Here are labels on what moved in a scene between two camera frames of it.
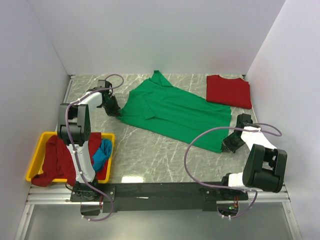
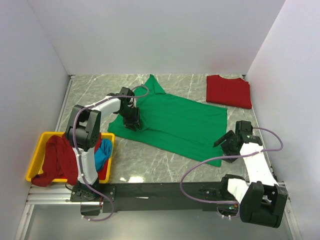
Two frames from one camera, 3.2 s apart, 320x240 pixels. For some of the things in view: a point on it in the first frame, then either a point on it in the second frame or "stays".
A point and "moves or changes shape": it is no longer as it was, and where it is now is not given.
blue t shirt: (100, 158) stays
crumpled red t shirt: (58, 163) stays
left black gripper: (114, 112) -> (130, 123)
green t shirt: (156, 104) moves or changes shape
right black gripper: (227, 143) -> (228, 136)
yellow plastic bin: (35, 167) stays
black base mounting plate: (156, 197) stays
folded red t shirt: (235, 92) stays
